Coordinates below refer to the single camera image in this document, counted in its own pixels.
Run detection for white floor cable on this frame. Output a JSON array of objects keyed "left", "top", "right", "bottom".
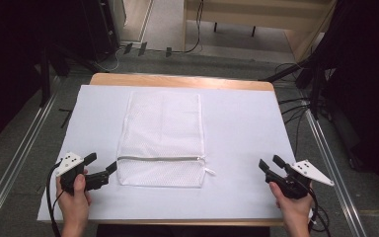
[{"left": 93, "top": 44, "right": 127, "bottom": 73}]

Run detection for white table sheet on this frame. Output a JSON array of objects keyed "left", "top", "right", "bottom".
[{"left": 37, "top": 84, "right": 298, "bottom": 222}]

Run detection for black metal stand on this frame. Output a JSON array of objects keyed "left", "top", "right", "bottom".
[{"left": 38, "top": 42, "right": 97, "bottom": 109}]

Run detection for dark curtain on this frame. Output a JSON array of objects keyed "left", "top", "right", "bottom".
[{"left": 309, "top": 0, "right": 379, "bottom": 201}]

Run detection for black equipment case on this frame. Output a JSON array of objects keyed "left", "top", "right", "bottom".
[{"left": 78, "top": 0, "right": 120, "bottom": 62}]

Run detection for person's right hand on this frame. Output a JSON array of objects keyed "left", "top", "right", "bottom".
[{"left": 268, "top": 181, "right": 314, "bottom": 229}]

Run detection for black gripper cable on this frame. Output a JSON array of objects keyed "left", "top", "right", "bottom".
[
  {"left": 303, "top": 184, "right": 333, "bottom": 237},
  {"left": 45, "top": 159, "right": 65, "bottom": 237}
]

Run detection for wooden table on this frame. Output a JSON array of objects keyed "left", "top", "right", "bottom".
[{"left": 40, "top": 72, "right": 285, "bottom": 228}]

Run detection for black hanging cable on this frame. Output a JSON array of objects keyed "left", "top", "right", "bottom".
[{"left": 169, "top": 0, "right": 205, "bottom": 55}]

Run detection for aluminium floor rail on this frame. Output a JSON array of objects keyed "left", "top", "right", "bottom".
[
  {"left": 301, "top": 98, "right": 369, "bottom": 237},
  {"left": 0, "top": 74, "right": 62, "bottom": 237}
]

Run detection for person's left hand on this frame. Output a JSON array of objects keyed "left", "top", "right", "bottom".
[{"left": 55, "top": 169, "right": 93, "bottom": 225}]

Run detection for white mesh laundry bag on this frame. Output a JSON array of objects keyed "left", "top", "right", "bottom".
[{"left": 115, "top": 90, "right": 217, "bottom": 190}]

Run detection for black floor cables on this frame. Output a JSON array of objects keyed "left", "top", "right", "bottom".
[{"left": 274, "top": 61, "right": 314, "bottom": 157}]

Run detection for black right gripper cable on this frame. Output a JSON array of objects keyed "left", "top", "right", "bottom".
[{"left": 303, "top": 184, "right": 333, "bottom": 237}]

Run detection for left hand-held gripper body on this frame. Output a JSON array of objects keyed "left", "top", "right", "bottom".
[{"left": 55, "top": 151, "right": 87, "bottom": 196}]

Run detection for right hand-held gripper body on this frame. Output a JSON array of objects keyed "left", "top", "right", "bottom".
[{"left": 265, "top": 159, "right": 336, "bottom": 200}]

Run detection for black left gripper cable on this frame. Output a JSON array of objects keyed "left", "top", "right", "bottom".
[{"left": 45, "top": 159, "right": 65, "bottom": 237}]

